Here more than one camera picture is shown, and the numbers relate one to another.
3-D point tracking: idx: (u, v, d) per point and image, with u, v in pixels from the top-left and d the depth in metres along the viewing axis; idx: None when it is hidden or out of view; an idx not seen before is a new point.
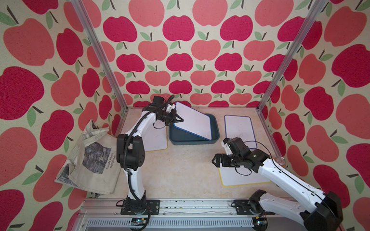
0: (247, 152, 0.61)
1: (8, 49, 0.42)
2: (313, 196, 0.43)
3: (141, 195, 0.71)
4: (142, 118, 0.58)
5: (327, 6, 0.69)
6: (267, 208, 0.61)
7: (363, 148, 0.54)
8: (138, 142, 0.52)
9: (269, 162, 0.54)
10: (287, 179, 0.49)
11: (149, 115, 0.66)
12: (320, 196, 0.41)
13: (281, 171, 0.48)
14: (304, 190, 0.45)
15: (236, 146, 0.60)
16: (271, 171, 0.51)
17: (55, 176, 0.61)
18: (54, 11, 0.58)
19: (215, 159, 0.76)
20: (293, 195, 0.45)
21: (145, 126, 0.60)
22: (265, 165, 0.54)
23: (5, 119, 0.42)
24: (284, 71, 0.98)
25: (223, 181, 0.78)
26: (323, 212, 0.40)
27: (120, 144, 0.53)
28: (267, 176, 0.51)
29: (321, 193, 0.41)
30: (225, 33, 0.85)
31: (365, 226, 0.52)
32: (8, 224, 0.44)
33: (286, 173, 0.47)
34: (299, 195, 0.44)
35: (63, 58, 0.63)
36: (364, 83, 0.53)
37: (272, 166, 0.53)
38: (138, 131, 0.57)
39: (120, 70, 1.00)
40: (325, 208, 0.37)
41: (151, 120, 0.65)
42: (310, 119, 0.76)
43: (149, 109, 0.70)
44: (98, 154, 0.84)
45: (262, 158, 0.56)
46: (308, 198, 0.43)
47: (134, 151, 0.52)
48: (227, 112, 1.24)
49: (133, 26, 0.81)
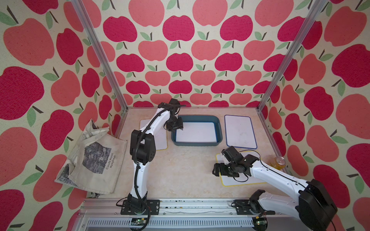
0: (240, 158, 0.68)
1: (8, 49, 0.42)
2: (297, 185, 0.47)
3: (143, 194, 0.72)
4: (156, 115, 0.66)
5: (327, 6, 0.69)
6: (266, 205, 0.61)
7: (363, 147, 0.54)
8: (150, 140, 0.55)
9: (257, 163, 0.60)
10: (273, 174, 0.54)
11: (163, 113, 0.67)
12: (303, 184, 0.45)
13: (268, 169, 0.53)
14: (288, 182, 0.49)
15: (231, 154, 0.67)
16: (259, 171, 0.57)
17: (55, 176, 0.61)
18: (54, 12, 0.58)
19: (214, 169, 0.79)
20: (283, 189, 0.48)
21: (158, 124, 0.62)
22: (254, 166, 0.59)
23: (6, 119, 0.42)
24: (283, 71, 0.98)
25: (223, 181, 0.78)
26: (307, 198, 0.42)
27: (134, 138, 0.56)
28: (258, 176, 0.55)
29: (304, 182, 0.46)
30: (225, 33, 0.85)
31: (364, 227, 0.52)
32: (8, 224, 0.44)
33: (272, 171, 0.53)
34: (286, 187, 0.48)
35: (63, 58, 0.63)
36: (364, 83, 0.53)
37: (260, 166, 0.59)
38: (151, 128, 0.60)
39: (120, 70, 1.00)
40: (308, 195, 0.44)
41: (165, 117, 0.66)
42: (310, 119, 0.76)
43: (164, 107, 0.71)
44: (97, 153, 0.84)
45: (251, 161, 0.62)
46: (292, 187, 0.47)
47: (145, 147, 0.55)
48: (227, 112, 1.24)
49: (133, 26, 0.81)
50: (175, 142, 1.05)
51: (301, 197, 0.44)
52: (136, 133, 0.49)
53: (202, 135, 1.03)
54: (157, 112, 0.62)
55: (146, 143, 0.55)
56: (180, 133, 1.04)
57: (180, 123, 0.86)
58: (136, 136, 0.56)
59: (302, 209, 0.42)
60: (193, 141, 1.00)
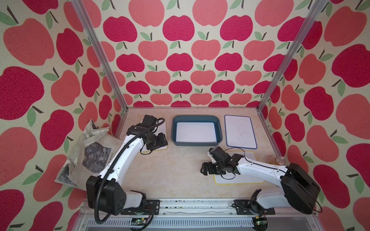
0: (228, 158, 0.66)
1: (8, 49, 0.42)
2: (278, 172, 0.50)
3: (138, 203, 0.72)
4: (124, 149, 0.50)
5: (327, 6, 0.69)
6: (265, 204, 0.60)
7: (363, 147, 0.54)
8: (113, 189, 0.40)
9: (243, 160, 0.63)
10: (257, 167, 0.56)
11: (132, 143, 0.52)
12: (283, 170, 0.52)
13: (252, 163, 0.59)
14: (270, 171, 0.52)
15: (218, 154, 0.68)
16: (245, 166, 0.59)
17: (55, 176, 0.61)
18: (54, 12, 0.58)
19: (203, 168, 0.78)
20: (268, 179, 0.50)
21: (127, 160, 0.48)
22: (240, 163, 0.62)
23: (5, 119, 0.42)
24: (283, 71, 0.98)
25: (215, 179, 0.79)
26: (288, 183, 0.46)
27: (92, 189, 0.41)
28: (246, 172, 0.57)
29: (284, 168, 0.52)
30: (225, 33, 0.85)
31: (365, 227, 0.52)
32: (8, 224, 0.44)
33: (257, 164, 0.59)
34: (270, 176, 0.50)
35: (63, 58, 0.63)
36: (364, 83, 0.53)
37: (245, 162, 0.61)
38: (114, 171, 0.44)
39: (120, 70, 1.00)
40: (288, 179, 0.48)
41: (138, 146, 0.53)
42: (310, 119, 0.76)
43: (134, 132, 0.56)
44: (98, 154, 0.84)
45: (237, 159, 0.65)
46: (274, 175, 0.49)
47: (109, 198, 0.39)
48: (227, 112, 1.24)
49: (133, 26, 0.81)
50: (175, 142, 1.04)
51: (283, 181, 0.46)
52: (94, 181, 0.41)
53: (202, 135, 1.04)
54: (125, 143, 0.52)
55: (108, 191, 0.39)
56: (180, 133, 1.04)
57: (162, 141, 0.72)
58: (94, 186, 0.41)
59: (287, 193, 0.43)
60: (193, 141, 1.00)
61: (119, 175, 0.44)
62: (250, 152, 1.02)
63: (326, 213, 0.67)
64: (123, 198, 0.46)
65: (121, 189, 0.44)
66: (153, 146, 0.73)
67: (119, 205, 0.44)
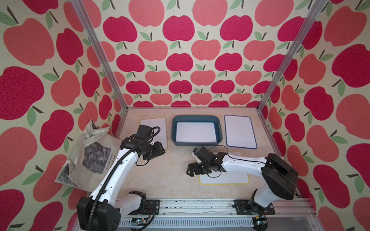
0: (212, 157, 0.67)
1: (8, 49, 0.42)
2: (258, 164, 0.51)
3: (138, 204, 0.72)
4: (116, 165, 0.48)
5: (327, 6, 0.69)
6: (262, 202, 0.59)
7: (363, 147, 0.54)
8: (104, 211, 0.38)
9: (226, 158, 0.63)
10: (240, 162, 0.57)
11: (125, 158, 0.50)
12: (262, 161, 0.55)
13: (235, 160, 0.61)
14: (252, 164, 0.53)
15: (203, 154, 0.68)
16: (230, 163, 0.60)
17: (55, 176, 0.61)
18: (54, 12, 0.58)
19: (189, 169, 0.78)
20: (250, 172, 0.51)
21: (121, 177, 0.46)
22: (224, 161, 0.62)
23: (5, 119, 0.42)
24: (283, 71, 0.98)
25: (201, 179, 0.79)
26: (268, 173, 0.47)
27: (83, 212, 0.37)
28: (230, 169, 0.58)
29: (263, 159, 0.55)
30: (225, 33, 0.85)
31: (365, 227, 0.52)
32: (8, 224, 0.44)
33: (239, 159, 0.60)
34: (253, 169, 0.51)
35: (63, 58, 0.63)
36: (364, 83, 0.53)
37: (229, 159, 0.62)
38: (107, 190, 0.42)
39: (120, 70, 1.00)
40: (268, 169, 0.50)
41: (132, 161, 0.51)
42: (310, 119, 0.76)
43: (129, 145, 0.54)
44: (98, 153, 0.84)
45: (221, 157, 0.66)
46: (256, 168, 0.51)
47: (101, 221, 0.37)
48: (227, 112, 1.24)
49: (133, 26, 0.81)
50: (175, 142, 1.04)
51: (264, 173, 0.47)
52: (85, 202, 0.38)
53: (202, 135, 1.04)
54: (118, 159, 0.50)
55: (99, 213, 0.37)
56: (180, 133, 1.04)
57: (158, 149, 0.69)
58: (85, 209, 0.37)
59: (269, 183, 0.44)
60: (193, 141, 1.00)
61: (111, 195, 0.42)
62: (250, 151, 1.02)
63: (326, 213, 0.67)
64: (118, 217, 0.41)
65: (114, 208, 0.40)
66: (149, 156, 0.70)
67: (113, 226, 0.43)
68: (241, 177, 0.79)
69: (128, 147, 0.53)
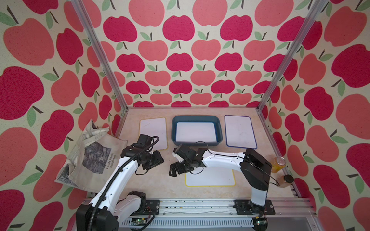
0: (193, 154, 0.70)
1: (8, 49, 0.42)
2: (237, 160, 0.53)
3: (138, 204, 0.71)
4: (117, 173, 0.49)
5: (327, 6, 0.69)
6: (260, 202, 0.59)
7: (363, 147, 0.54)
8: (104, 219, 0.38)
9: (206, 153, 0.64)
10: (219, 158, 0.58)
11: (125, 166, 0.51)
12: (241, 156, 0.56)
13: (215, 155, 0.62)
14: (231, 160, 0.54)
15: (183, 152, 0.67)
16: (209, 159, 0.60)
17: (55, 176, 0.61)
18: (54, 12, 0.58)
19: (171, 170, 0.75)
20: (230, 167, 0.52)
21: (121, 185, 0.47)
22: (205, 158, 0.62)
23: (6, 119, 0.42)
24: (283, 71, 0.98)
25: (186, 181, 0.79)
26: (246, 168, 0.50)
27: (82, 219, 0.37)
28: (211, 164, 0.58)
29: (242, 154, 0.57)
30: (225, 33, 0.85)
31: (365, 227, 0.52)
32: (8, 224, 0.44)
33: (218, 155, 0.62)
34: (232, 164, 0.53)
35: (63, 58, 0.63)
36: (364, 83, 0.53)
37: (209, 155, 0.62)
38: (107, 198, 0.43)
39: (119, 70, 1.00)
40: (246, 164, 0.51)
41: (132, 169, 0.52)
42: (310, 119, 0.76)
43: (129, 153, 0.55)
44: (97, 153, 0.84)
45: (202, 153, 0.65)
46: (235, 163, 0.52)
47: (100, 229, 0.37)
48: (227, 112, 1.24)
49: (133, 26, 0.81)
50: (175, 142, 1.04)
51: (243, 168, 0.49)
52: (85, 210, 0.39)
53: (202, 135, 1.04)
54: (119, 166, 0.51)
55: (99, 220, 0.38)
56: (180, 133, 1.04)
57: (158, 159, 0.71)
58: (84, 216, 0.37)
59: (247, 177, 0.46)
60: (193, 141, 1.00)
61: (111, 202, 0.43)
62: None
63: (326, 213, 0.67)
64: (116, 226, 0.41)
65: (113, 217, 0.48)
66: (150, 166, 0.71)
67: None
68: (228, 179, 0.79)
69: (128, 155, 0.55)
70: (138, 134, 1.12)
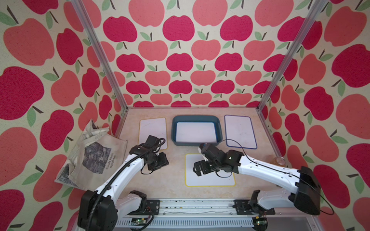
0: (222, 156, 0.61)
1: (8, 49, 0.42)
2: (291, 177, 0.46)
3: (138, 204, 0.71)
4: (124, 167, 0.51)
5: (327, 6, 0.69)
6: (266, 205, 0.60)
7: (363, 147, 0.54)
8: (106, 207, 0.39)
9: (244, 160, 0.55)
10: (263, 169, 0.50)
11: (134, 162, 0.54)
12: (296, 174, 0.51)
13: (257, 165, 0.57)
14: (283, 175, 0.47)
15: (212, 152, 0.59)
16: (249, 167, 0.52)
17: (55, 176, 0.61)
18: (54, 12, 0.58)
19: (195, 168, 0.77)
20: (274, 181, 0.46)
21: (125, 179, 0.48)
22: (242, 164, 0.54)
23: (5, 119, 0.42)
24: (283, 71, 0.98)
25: (186, 181, 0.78)
26: (306, 191, 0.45)
27: (85, 204, 0.40)
28: (247, 173, 0.51)
29: (296, 172, 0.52)
30: (225, 33, 0.85)
31: (365, 227, 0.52)
32: (8, 224, 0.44)
33: (262, 165, 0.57)
34: (281, 180, 0.46)
35: (63, 58, 0.63)
36: (364, 83, 0.53)
37: (248, 162, 0.54)
38: (112, 187, 0.44)
39: (120, 70, 1.00)
40: (305, 186, 0.48)
41: (137, 166, 0.53)
42: (310, 119, 0.76)
43: (138, 150, 0.59)
44: (97, 153, 0.84)
45: (236, 158, 0.56)
46: (288, 181, 0.45)
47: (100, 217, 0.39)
48: (227, 112, 1.24)
49: (133, 26, 0.81)
50: (175, 142, 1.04)
51: (302, 190, 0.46)
52: (89, 196, 0.41)
53: (202, 135, 1.04)
54: (126, 161, 0.54)
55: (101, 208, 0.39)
56: (180, 133, 1.04)
57: (163, 160, 0.73)
58: (88, 201, 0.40)
59: (299, 198, 0.43)
60: (193, 141, 1.00)
61: (115, 193, 0.44)
62: (250, 152, 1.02)
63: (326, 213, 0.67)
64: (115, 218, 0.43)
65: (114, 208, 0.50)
66: (154, 167, 0.74)
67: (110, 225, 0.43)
68: (227, 179, 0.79)
69: (136, 153, 0.58)
70: (138, 134, 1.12)
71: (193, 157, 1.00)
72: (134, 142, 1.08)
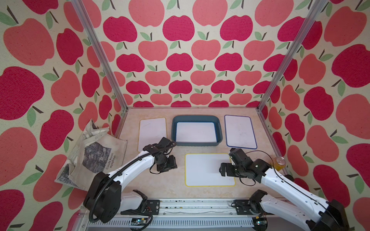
0: (249, 163, 0.63)
1: (8, 49, 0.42)
2: (317, 205, 0.44)
3: (138, 204, 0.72)
4: (136, 160, 0.55)
5: (328, 6, 0.69)
6: (270, 210, 0.60)
7: (363, 147, 0.54)
8: (113, 190, 0.41)
9: (270, 172, 0.56)
10: (288, 187, 0.50)
11: (146, 158, 0.57)
12: (323, 204, 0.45)
13: (283, 181, 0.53)
14: (307, 200, 0.46)
15: (239, 157, 0.62)
16: (273, 181, 0.53)
17: (55, 176, 0.61)
18: (54, 12, 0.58)
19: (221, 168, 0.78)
20: (297, 204, 0.46)
21: (135, 171, 0.50)
22: (267, 175, 0.55)
23: (5, 119, 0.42)
24: (283, 71, 0.98)
25: (186, 181, 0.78)
26: (328, 223, 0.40)
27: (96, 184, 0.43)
28: (269, 186, 0.52)
29: (324, 202, 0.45)
30: (225, 33, 0.85)
31: (365, 227, 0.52)
32: (8, 224, 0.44)
33: (288, 183, 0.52)
34: (304, 205, 0.45)
35: (63, 58, 0.63)
36: (364, 83, 0.53)
37: (274, 176, 0.54)
38: (123, 175, 0.47)
39: (119, 70, 1.00)
40: (329, 218, 0.45)
41: (147, 163, 0.55)
42: (310, 119, 0.76)
43: (150, 149, 0.62)
44: (97, 153, 0.84)
45: (264, 169, 0.57)
46: (311, 207, 0.44)
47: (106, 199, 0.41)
48: (227, 112, 1.24)
49: (133, 26, 0.81)
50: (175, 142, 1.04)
51: (322, 221, 0.41)
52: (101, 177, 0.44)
53: (202, 135, 1.04)
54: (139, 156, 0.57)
55: (109, 192, 0.41)
56: (180, 133, 1.04)
57: (172, 163, 0.75)
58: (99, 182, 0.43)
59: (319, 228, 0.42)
60: (193, 141, 1.00)
61: (124, 181, 0.46)
62: (251, 152, 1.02)
63: None
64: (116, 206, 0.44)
65: (118, 195, 0.43)
66: (163, 168, 0.76)
67: (110, 212, 0.43)
68: (227, 179, 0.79)
69: (148, 150, 0.61)
70: (138, 134, 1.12)
71: (193, 157, 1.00)
72: (134, 142, 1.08)
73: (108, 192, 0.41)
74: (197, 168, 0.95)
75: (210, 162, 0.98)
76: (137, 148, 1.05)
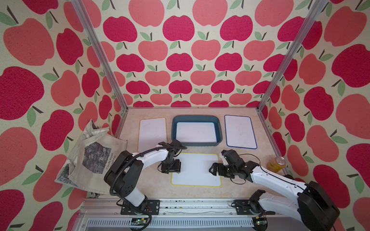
0: (242, 164, 0.69)
1: (8, 49, 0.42)
2: (296, 188, 0.48)
3: (139, 202, 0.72)
4: (154, 148, 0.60)
5: (328, 6, 0.69)
6: (267, 206, 0.61)
7: (363, 147, 0.54)
8: (135, 168, 0.46)
9: (257, 169, 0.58)
10: (273, 178, 0.55)
11: (161, 149, 0.64)
12: (301, 186, 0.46)
13: (268, 174, 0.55)
14: (287, 185, 0.50)
15: (232, 158, 0.68)
16: (259, 175, 0.58)
17: (55, 176, 0.61)
18: (54, 11, 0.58)
19: (212, 167, 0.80)
20: (283, 192, 0.49)
21: (152, 158, 0.55)
22: (255, 172, 0.61)
23: (5, 119, 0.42)
24: (283, 71, 0.98)
25: (172, 180, 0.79)
26: (306, 201, 0.43)
27: (120, 161, 0.48)
28: (258, 180, 0.57)
29: (302, 184, 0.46)
30: (225, 33, 0.85)
31: (364, 226, 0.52)
32: (8, 224, 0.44)
33: (272, 175, 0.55)
34: (286, 191, 0.48)
35: (63, 58, 0.63)
36: (364, 83, 0.53)
37: (260, 171, 0.60)
38: (144, 157, 0.53)
39: (119, 70, 1.00)
40: (307, 197, 0.46)
41: (161, 155, 0.60)
42: (310, 119, 0.76)
43: (164, 144, 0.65)
44: (97, 153, 0.84)
45: (252, 167, 0.64)
46: (291, 191, 0.48)
47: (126, 175, 0.46)
48: (227, 112, 1.24)
49: (133, 26, 0.81)
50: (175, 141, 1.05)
51: (300, 199, 0.44)
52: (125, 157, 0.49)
53: (202, 135, 1.04)
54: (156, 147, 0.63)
55: (131, 169, 0.46)
56: (180, 133, 1.05)
57: (177, 166, 0.80)
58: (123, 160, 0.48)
59: (303, 211, 0.42)
60: (193, 141, 1.00)
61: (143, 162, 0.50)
62: (250, 152, 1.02)
63: None
64: (133, 185, 0.48)
65: (137, 174, 0.46)
66: (168, 169, 0.80)
67: (127, 190, 0.46)
68: (214, 180, 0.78)
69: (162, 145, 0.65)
70: (138, 134, 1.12)
71: (193, 157, 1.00)
72: (134, 142, 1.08)
73: (130, 168, 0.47)
74: (197, 168, 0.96)
75: (210, 163, 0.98)
76: (137, 149, 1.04)
